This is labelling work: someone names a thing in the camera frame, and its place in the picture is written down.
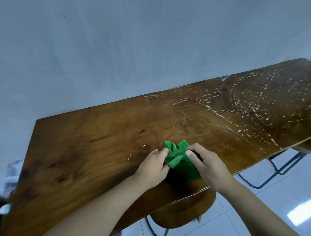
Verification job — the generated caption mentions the wooden table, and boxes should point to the wooden table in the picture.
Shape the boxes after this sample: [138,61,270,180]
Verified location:
[0,58,311,236]

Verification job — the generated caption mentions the person's left hand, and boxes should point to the person's left hand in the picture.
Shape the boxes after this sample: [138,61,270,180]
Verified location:
[133,148,170,191]

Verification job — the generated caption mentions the black metal table leg frame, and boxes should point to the black metal table leg frame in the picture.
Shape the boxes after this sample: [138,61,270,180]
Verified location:
[238,150,307,189]

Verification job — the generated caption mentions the person's right forearm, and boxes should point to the person's right forearm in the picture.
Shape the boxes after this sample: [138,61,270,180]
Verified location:
[217,180,300,236]

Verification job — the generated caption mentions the person's right hand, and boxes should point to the person's right hand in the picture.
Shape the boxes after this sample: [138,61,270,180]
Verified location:
[186,143,237,194]

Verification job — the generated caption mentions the green cloth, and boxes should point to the green cloth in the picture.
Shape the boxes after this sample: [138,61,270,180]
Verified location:
[164,140,202,180]

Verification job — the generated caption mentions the round wooden stool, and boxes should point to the round wooden stool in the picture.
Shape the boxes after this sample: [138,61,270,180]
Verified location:
[145,188,217,236]

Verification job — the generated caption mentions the person's left forearm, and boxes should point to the person's left forearm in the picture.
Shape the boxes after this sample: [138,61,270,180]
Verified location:
[40,175,151,236]

